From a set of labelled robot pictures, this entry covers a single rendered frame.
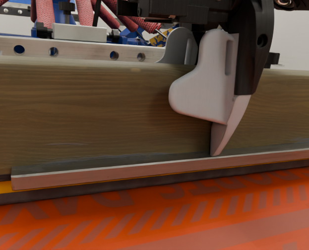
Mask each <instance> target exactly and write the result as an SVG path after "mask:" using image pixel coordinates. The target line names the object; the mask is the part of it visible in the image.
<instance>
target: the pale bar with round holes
mask: <svg viewBox="0 0 309 250"><path fill-rule="evenodd" d="M16 45H21V46H23V47H24V49H25V51H24V52H23V53H21V54H19V53H17V52H16V51H15V50H14V47H15V46H16ZM51 47H55V48H56V50H57V52H56V53H55V54H54V55H49V53H48V51H49V49H50V48H51ZM0 51H2V56H22V57H42V58H61V59H82V60H102V61H122V62H142V63H154V62H157V61H158V60H160V59H161V58H162V56H163V54H164V51H165V48H164V47H151V46H137V45H123V44H109V43H96V42H82V41H69V40H55V39H41V38H27V37H13V36H0ZM111 52H113V56H112V57H111V58H110V53H111ZM137 55H138V58H137Z"/></svg>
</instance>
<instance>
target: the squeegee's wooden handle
mask: <svg viewBox="0 0 309 250"><path fill-rule="evenodd" d="M195 67H196V65H190V64H171V63H151V62H122V61H102V60H82V59H61V58H42V57H22V56H1V55H0V182H4V181H11V168H12V167H15V166H28V165H40V164H51V163H64V162H76V161H88V160H100V159H112V158H124V157H136V156H149V155H161V154H173V153H185V152H197V151H209V142H210V129H211V126H212V123H213V122H211V121H207V120H203V119H199V118H195V117H191V116H187V115H182V114H179V113H176V112H175V111H174V110H173V109H172V108H171V106H170V104H169V89H170V86H171V84H172V83H173V82H174V81H175V80H177V79H178V78H180V77H182V76H184V75H185V74H187V73H189V72H191V71H192V70H194V68H195ZM306 142H309V70H291V69H271V68H264V69H263V72H262V75H261V77H260V80H259V83H258V86H257V89H256V92H255V93H253V94H252V95H251V97H250V100H249V103H248V105H247V108H246V110H245V113H244V115H243V117H242V119H241V120H240V122H239V124H238V126H237V127H236V129H235V131H234V133H233V134H232V136H231V138H230V139H229V141H228V142H227V144H226V146H225V147H224V149H234V148H246V147H258V146H270V145H282V144H294V143H306Z"/></svg>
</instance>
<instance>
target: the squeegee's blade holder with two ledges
mask: <svg viewBox="0 0 309 250"><path fill-rule="evenodd" d="M307 158H309V142H306V143H294V144H282V145H270V146H258V147H246V148H234V149H223V150H222V152H221V153H220V154H219V155H218V156H210V155H209V151H197V152H185V153H173V154H161V155H149V156H136V157H124V158H112V159H100V160H88V161H76V162H64V163H51V164H40V165H28V166H15V167H12V168H11V187H12V190H14V191H17V190H26V189H35V188H47V187H56V186H65V185H74V184H83V183H92V182H101V181H110V180H119V179H128V178H137V177H145V176H154V175H163V174H172V173H181V172H190V171H199V170H208V169H217V168H226V167H235V166H244V165H253V164H262V163H271V162H280V161H289V160H298V159H307Z"/></svg>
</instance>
